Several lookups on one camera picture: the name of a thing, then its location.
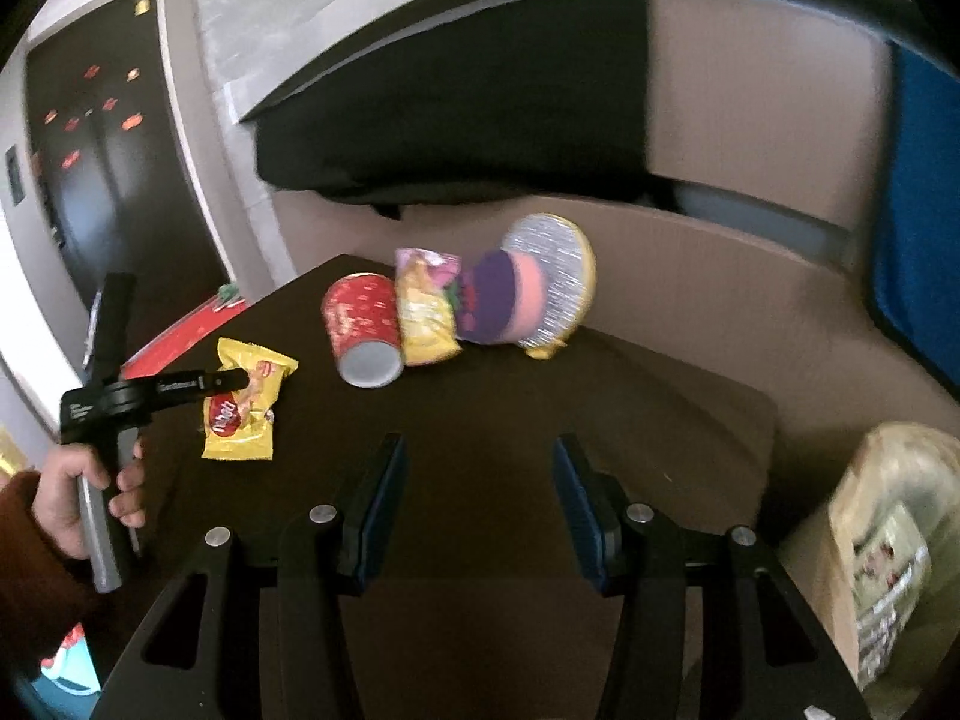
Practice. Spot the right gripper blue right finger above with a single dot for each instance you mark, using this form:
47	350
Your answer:
607	542

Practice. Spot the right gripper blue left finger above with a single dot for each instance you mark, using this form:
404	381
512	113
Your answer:
368	508

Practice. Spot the yellow chips bag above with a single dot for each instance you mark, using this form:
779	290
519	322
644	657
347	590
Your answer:
239	425

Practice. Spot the red paper cup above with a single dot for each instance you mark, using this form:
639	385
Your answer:
360	316

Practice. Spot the purple pink sponge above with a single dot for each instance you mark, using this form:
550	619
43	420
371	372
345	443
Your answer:
501	299

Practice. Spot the silver round cake board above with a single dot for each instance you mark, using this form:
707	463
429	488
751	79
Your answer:
569	267

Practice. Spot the yellow pink snack wrapper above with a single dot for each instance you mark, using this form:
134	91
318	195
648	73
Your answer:
425	315

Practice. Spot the red sleeve left forearm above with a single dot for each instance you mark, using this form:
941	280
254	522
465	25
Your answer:
44	594

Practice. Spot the black refrigerator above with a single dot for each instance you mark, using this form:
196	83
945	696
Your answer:
104	143

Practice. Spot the black hanging cloth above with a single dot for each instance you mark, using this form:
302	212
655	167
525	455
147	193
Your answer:
532	96

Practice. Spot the blue hanging towel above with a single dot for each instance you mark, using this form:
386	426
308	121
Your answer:
913	274

